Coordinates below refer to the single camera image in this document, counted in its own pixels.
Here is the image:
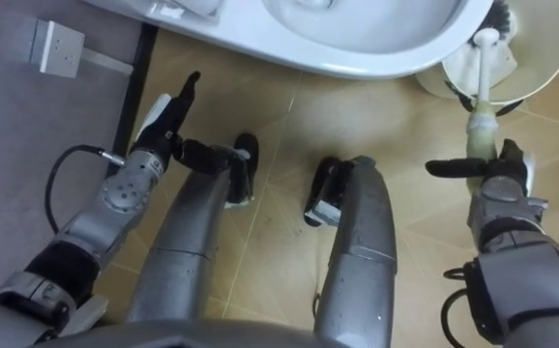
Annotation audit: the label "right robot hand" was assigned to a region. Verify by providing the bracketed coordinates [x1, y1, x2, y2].
[425, 138, 536, 195]

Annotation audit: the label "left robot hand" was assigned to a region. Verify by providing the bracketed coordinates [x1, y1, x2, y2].
[131, 71, 237, 176]

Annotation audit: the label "white toilet brush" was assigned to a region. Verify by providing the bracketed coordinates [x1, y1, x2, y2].
[464, 0, 515, 194]

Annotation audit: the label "black skirting strip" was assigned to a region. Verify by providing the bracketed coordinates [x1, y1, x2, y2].
[106, 22, 161, 178]

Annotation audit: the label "cream toilet brush holder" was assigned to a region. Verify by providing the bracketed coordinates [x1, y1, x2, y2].
[414, 0, 559, 117]

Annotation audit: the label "robot legs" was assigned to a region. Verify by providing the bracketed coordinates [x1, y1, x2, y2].
[126, 132, 399, 348]

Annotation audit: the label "white toilet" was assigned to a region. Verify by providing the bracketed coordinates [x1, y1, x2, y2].
[80, 0, 496, 81]

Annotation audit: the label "robot body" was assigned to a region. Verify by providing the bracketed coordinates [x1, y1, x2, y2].
[32, 318, 351, 348]

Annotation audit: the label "grey cable duct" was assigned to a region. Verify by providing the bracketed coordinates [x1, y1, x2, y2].
[81, 46, 134, 77]

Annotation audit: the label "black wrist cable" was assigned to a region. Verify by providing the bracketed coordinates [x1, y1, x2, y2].
[44, 144, 127, 234]
[440, 267, 470, 348]

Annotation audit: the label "white wall socket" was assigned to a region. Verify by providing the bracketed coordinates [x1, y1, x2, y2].
[29, 18, 87, 80]

